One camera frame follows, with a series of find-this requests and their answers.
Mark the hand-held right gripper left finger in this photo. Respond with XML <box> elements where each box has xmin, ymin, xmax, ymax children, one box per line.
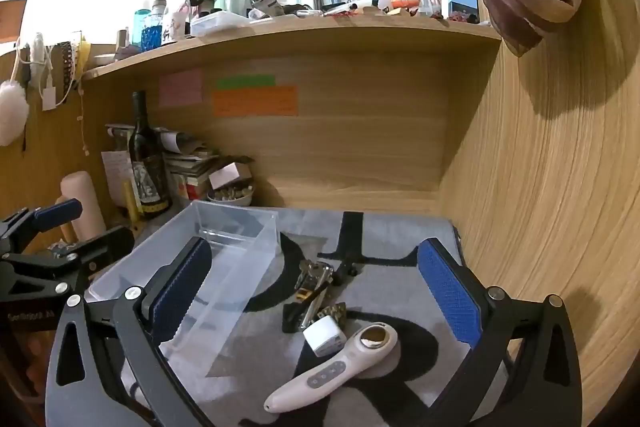
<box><xmin>45</xmin><ymin>236</ymin><xmax>213</xmax><ymax>427</ymax></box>

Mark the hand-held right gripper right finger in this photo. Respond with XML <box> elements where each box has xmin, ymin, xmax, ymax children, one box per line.
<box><xmin>416</xmin><ymin>237</ymin><xmax>584</xmax><ymax>427</ymax></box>

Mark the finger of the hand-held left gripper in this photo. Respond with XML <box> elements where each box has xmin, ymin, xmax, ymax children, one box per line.
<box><xmin>0</xmin><ymin>227</ymin><xmax>136</xmax><ymax>295</ymax></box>
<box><xmin>0</xmin><ymin>199</ymin><xmax>83</xmax><ymax>258</ymax></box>

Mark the clear plastic storage box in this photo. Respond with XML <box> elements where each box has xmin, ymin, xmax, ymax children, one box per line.
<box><xmin>85</xmin><ymin>200</ymin><xmax>281</xmax><ymax>378</ymax></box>

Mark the white charger cube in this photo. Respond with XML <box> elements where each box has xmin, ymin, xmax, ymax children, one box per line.
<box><xmin>302</xmin><ymin>316</ymin><xmax>347</xmax><ymax>358</ymax></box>

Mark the white handheld massager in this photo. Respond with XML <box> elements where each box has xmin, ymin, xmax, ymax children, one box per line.
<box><xmin>263</xmin><ymin>323</ymin><xmax>399</xmax><ymax>414</ymax></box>

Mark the pink cylindrical mug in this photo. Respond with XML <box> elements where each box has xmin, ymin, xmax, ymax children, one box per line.
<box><xmin>57</xmin><ymin>171</ymin><xmax>108</xmax><ymax>253</ymax></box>

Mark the yellow tube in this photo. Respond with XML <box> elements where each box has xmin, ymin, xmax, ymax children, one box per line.
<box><xmin>124</xmin><ymin>181</ymin><xmax>141</xmax><ymax>225</ymax></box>

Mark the white paper sheet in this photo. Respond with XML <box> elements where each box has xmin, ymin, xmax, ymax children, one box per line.
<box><xmin>101</xmin><ymin>149</ymin><xmax>132</xmax><ymax>208</ymax></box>

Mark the grey black patterned mat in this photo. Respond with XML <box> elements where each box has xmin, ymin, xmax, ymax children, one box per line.
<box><xmin>82</xmin><ymin>207</ymin><xmax>466</xmax><ymax>427</ymax></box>

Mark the dark wine bottle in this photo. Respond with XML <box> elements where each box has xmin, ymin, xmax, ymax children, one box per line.
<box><xmin>127</xmin><ymin>91</ymin><xmax>173</xmax><ymax>220</ymax></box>

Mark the white bowl with trinkets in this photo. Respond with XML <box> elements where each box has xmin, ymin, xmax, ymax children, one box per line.
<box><xmin>206</xmin><ymin>184</ymin><xmax>256</xmax><ymax>208</ymax></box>

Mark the stack of books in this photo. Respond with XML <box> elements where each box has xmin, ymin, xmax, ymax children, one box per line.
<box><xmin>160</xmin><ymin>129</ymin><xmax>251</xmax><ymax>202</ymax></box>

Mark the white fluffy puff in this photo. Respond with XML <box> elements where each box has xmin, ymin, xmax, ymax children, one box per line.
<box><xmin>0</xmin><ymin>79</ymin><xmax>28</xmax><ymax>146</ymax></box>

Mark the leopard print hair clip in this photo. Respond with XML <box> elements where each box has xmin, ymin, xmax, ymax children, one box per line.
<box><xmin>315</xmin><ymin>302</ymin><xmax>347</xmax><ymax>325</ymax></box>

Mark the rolled paper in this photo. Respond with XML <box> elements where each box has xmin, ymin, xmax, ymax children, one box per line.
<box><xmin>105</xmin><ymin>123</ymin><xmax>201</xmax><ymax>152</ymax></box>

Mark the small white box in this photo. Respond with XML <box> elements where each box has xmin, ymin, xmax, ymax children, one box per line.
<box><xmin>209</xmin><ymin>162</ymin><xmax>253</xmax><ymax>190</ymax></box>

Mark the white hanging brush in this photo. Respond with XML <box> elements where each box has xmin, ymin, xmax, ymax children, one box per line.
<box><xmin>30</xmin><ymin>32</ymin><xmax>48</xmax><ymax>80</ymax></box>

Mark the pink sticky note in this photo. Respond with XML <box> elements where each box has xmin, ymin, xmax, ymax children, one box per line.
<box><xmin>159</xmin><ymin>69</ymin><xmax>203</xmax><ymax>108</ymax></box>

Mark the orange sticky note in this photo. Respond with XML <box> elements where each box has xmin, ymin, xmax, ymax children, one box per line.
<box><xmin>212</xmin><ymin>86</ymin><xmax>299</xmax><ymax>118</ymax></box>

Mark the blue patterned bottle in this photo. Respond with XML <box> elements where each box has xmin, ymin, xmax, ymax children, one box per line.
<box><xmin>141</xmin><ymin>0</ymin><xmax>168</xmax><ymax>52</ymax></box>

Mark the teal bottle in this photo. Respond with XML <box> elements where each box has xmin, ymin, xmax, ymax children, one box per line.
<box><xmin>132</xmin><ymin>9</ymin><xmax>151</xmax><ymax>45</ymax></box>

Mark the green sticky note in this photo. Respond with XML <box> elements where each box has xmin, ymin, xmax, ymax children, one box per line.
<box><xmin>217</xmin><ymin>74</ymin><xmax>277</xmax><ymax>90</ymax></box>

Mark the white printed mug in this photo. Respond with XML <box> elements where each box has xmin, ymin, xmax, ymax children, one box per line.
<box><xmin>162</xmin><ymin>11</ymin><xmax>188</xmax><ymax>42</ymax></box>

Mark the white rectangular container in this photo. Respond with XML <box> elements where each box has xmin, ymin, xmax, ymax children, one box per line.
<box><xmin>190</xmin><ymin>12</ymin><xmax>251</xmax><ymax>38</ymax></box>

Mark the wooden shelf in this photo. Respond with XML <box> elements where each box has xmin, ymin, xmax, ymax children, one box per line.
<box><xmin>82</xmin><ymin>14</ymin><xmax>503</xmax><ymax>80</ymax></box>

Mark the beaded cord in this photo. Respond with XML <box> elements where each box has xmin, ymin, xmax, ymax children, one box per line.
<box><xmin>79</xmin><ymin>89</ymin><xmax>91</xmax><ymax>156</ymax></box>

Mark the black patterned strap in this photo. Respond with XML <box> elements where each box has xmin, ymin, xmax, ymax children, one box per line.
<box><xmin>59</xmin><ymin>42</ymin><xmax>76</xmax><ymax>105</ymax></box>

